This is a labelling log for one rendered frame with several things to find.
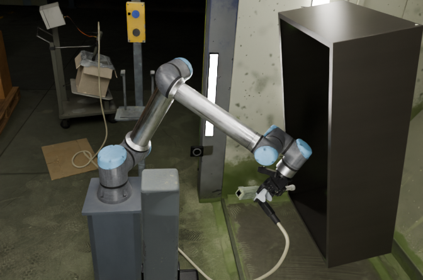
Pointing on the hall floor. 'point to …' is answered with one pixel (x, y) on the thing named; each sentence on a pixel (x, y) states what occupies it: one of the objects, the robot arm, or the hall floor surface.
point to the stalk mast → (138, 73)
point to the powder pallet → (8, 106)
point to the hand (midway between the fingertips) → (257, 197)
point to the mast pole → (160, 223)
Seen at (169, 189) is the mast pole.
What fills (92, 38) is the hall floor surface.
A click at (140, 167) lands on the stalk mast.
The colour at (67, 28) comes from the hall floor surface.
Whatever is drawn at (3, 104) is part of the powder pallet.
